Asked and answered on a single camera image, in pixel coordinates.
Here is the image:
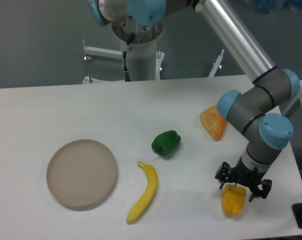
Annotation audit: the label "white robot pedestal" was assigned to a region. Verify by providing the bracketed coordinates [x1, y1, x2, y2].
[83, 17, 225, 82]

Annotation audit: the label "yellow bell pepper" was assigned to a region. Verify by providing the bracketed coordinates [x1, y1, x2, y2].
[221, 184, 246, 216]

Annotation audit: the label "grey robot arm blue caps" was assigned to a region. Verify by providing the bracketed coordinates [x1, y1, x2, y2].
[88, 0, 300, 199]

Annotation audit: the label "green bell pepper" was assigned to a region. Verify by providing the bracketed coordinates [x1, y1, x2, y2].
[151, 130, 181, 157]

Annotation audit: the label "yellow banana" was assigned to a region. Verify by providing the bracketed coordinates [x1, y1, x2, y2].
[126, 161, 158, 224]

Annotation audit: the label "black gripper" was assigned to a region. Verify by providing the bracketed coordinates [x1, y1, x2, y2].
[215, 161, 272, 202]

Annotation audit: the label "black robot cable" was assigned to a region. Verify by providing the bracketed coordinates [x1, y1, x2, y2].
[122, 32, 135, 82]

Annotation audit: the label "beige round plate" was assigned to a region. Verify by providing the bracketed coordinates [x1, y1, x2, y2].
[46, 139, 117, 211]

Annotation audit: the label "blue plastic bag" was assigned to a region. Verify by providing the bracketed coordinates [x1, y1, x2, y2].
[246, 0, 302, 16]

